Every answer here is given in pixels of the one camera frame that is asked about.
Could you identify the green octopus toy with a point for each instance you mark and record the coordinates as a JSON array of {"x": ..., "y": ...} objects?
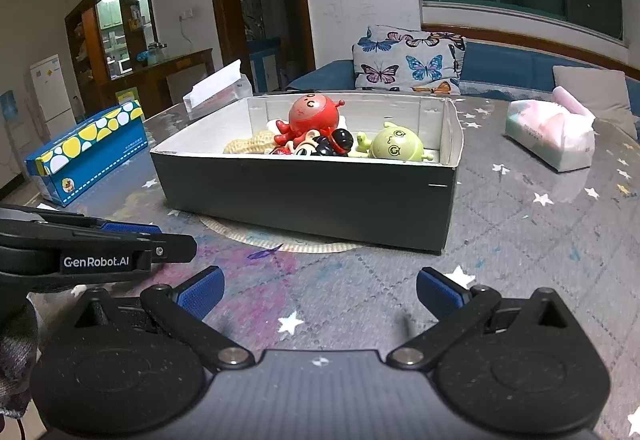
[{"x": 400, "y": 142}]

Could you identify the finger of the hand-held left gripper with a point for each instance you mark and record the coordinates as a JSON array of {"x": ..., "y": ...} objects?
[
  {"x": 130, "y": 228},
  {"x": 167, "y": 247}
]

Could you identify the white fridge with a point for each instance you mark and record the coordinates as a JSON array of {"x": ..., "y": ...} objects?
[{"x": 50, "y": 95}]

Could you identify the doll figure with dark red hair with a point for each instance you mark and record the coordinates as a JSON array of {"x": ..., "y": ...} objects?
[{"x": 320, "y": 145}]

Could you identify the grey pillow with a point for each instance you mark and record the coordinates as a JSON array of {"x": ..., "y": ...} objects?
[{"x": 600, "y": 95}]

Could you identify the wooden cabinet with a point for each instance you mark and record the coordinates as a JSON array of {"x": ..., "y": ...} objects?
[{"x": 155, "y": 75}]

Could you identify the paper plate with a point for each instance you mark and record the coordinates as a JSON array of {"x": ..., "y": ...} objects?
[{"x": 260, "y": 237}]

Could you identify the soft pack of tissues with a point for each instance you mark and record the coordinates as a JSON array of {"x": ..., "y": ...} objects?
[{"x": 545, "y": 135}]

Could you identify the blue sofa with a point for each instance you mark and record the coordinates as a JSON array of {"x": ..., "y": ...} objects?
[{"x": 505, "y": 65}]

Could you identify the red octopus toy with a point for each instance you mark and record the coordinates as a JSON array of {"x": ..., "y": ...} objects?
[{"x": 310, "y": 115}]

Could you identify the blue box with yellow dots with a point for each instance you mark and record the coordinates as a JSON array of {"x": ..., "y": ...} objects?
[{"x": 85, "y": 155}]

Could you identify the person's left forearm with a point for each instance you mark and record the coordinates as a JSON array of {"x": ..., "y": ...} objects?
[{"x": 15, "y": 360}]

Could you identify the butterfly print pillow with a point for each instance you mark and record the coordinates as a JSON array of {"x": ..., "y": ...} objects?
[{"x": 405, "y": 60}]

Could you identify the open tissue box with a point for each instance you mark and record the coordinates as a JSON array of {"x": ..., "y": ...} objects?
[{"x": 215, "y": 87}]

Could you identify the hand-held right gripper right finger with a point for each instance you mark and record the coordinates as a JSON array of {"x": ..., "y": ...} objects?
[{"x": 440, "y": 290}]

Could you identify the dark cardboard box white inside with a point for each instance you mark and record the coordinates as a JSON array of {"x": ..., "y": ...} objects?
[{"x": 300, "y": 200}]

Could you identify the beige peanut toy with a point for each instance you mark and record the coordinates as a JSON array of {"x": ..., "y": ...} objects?
[{"x": 250, "y": 144}]

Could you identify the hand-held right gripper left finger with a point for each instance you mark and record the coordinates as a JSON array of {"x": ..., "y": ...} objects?
[{"x": 200, "y": 292}]

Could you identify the water dispenser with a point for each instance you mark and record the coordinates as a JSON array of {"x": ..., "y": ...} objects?
[{"x": 10, "y": 115}]

